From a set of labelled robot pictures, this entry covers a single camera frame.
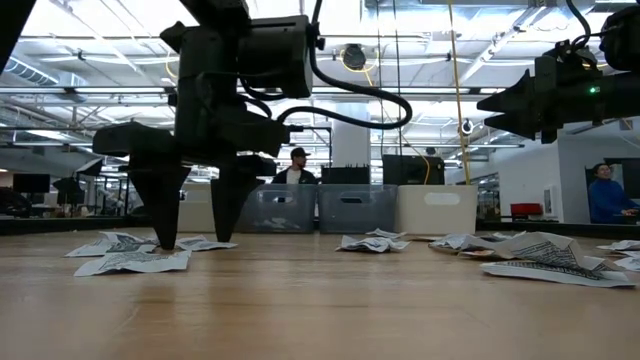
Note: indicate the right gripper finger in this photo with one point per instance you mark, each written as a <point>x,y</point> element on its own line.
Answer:
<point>515,97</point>
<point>520,125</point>

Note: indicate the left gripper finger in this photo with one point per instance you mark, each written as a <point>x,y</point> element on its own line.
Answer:
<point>160,190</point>
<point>235,185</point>

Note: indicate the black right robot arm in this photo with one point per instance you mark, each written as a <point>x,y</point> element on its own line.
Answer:
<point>620,95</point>

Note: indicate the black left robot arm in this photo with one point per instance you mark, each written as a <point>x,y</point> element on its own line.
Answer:
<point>10,25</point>

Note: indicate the translucent light grey bin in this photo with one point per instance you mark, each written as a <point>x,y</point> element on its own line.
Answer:
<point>197,215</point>

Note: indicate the dark grey plastic bin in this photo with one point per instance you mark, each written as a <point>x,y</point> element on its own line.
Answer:
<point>280,210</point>
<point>357,217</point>

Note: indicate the person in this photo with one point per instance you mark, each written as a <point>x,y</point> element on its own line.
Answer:
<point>295,175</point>
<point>607,200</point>

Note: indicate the black softbox lamp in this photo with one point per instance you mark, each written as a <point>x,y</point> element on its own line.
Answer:
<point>92,168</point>

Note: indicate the red seat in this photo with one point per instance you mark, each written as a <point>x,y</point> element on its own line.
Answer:
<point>526,209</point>

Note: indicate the long ceiling light strip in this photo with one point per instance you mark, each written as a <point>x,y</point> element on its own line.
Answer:
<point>425,90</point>

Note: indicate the dark equipment silhouette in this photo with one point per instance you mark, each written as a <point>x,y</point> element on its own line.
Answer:
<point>69,192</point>

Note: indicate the dark glass doorway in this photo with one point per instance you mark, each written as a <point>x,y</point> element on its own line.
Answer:
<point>631,175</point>

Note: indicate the black equipment box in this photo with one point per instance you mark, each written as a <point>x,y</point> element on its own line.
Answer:
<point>410,171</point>

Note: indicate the white structural column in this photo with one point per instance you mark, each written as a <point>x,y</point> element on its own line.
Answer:
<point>351,145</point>

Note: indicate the white plastic bin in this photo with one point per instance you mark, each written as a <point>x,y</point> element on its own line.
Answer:
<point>437,220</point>

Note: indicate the black monitor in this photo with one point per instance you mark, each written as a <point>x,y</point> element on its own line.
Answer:
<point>31,183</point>

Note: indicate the white packet red print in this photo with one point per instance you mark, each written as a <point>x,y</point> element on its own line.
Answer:
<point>477,254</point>

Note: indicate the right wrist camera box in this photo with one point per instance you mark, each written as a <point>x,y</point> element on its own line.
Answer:
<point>570,57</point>

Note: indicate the white wall box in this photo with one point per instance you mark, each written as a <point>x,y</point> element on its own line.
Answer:
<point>548,200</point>

